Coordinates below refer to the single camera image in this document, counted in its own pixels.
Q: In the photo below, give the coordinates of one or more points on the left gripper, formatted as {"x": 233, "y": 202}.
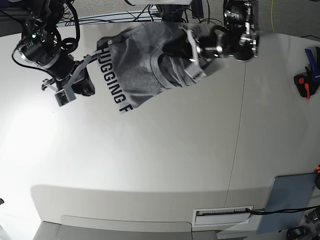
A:
{"x": 220, "y": 42}

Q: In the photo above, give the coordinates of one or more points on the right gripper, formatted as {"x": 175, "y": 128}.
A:
{"x": 65, "y": 72}

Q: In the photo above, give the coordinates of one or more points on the grey T-shirt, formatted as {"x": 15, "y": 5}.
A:
{"x": 143, "y": 61}

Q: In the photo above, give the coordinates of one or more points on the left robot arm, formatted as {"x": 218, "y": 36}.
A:
{"x": 243, "y": 13}

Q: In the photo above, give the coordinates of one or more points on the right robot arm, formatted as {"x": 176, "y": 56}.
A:
{"x": 40, "y": 26}

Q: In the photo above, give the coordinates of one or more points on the blue clamp with orange trigger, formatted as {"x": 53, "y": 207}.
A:
{"x": 307, "y": 85}

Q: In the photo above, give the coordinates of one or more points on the orange black tool right edge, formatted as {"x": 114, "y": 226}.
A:
{"x": 317, "y": 178}

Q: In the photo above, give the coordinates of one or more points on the blue-grey tablet board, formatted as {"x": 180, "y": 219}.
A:
{"x": 287, "y": 192}

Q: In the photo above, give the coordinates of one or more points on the black device at bottom right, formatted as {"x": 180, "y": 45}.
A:
{"x": 297, "y": 233}

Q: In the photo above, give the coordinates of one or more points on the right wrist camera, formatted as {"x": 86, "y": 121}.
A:
{"x": 65, "y": 96}

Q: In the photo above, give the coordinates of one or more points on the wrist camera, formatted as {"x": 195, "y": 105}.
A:
{"x": 65, "y": 96}
{"x": 195, "y": 72}

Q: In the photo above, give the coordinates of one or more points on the central robot base mount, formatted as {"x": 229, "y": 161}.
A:
{"x": 173, "y": 13}

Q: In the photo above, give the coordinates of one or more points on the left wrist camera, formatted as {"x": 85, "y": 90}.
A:
{"x": 195, "y": 72}

